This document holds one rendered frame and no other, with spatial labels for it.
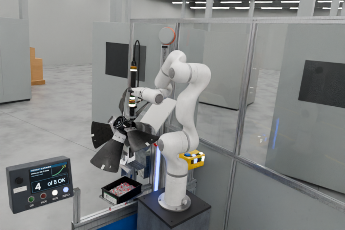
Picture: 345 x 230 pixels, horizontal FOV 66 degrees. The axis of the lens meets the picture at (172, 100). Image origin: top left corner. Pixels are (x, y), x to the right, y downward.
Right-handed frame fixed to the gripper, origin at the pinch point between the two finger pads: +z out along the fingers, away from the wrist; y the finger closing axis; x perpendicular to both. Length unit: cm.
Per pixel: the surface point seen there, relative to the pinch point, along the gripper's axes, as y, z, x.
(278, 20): 71, -61, 54
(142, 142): -2.9, -20.9, -32.4
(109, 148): -14.6, 4.3, -43.9
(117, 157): -11, -3, -49
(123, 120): -3.5, 4.7, -24.4
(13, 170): -82, -39, -23
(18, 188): -80, -42, -31
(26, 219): -54, 101, -150
